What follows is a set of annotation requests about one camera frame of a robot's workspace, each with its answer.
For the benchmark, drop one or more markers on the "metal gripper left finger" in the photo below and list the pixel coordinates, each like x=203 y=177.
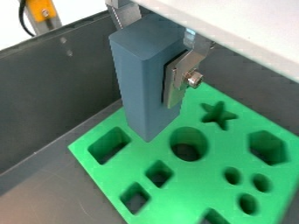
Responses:
x=125 y=12

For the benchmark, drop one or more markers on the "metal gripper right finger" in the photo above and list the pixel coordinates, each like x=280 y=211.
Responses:
x=181 y=72

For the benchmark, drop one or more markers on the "blue rectangular block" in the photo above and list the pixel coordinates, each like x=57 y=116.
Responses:
x=143 y=47

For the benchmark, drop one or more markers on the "yellow clamp on post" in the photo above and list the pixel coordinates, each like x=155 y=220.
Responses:
x=43 y=15

